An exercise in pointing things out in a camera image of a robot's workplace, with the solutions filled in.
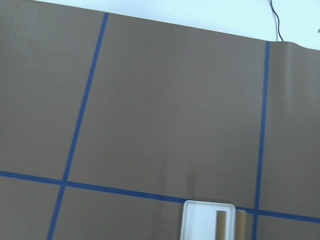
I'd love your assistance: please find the white towel rack with wooden bars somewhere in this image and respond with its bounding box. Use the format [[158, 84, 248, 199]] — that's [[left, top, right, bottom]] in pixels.
[[180, 200, 247, 240]]

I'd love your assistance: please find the black cable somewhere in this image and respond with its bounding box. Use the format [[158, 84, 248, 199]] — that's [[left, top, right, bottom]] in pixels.
[[269, 0, 285, 42]]

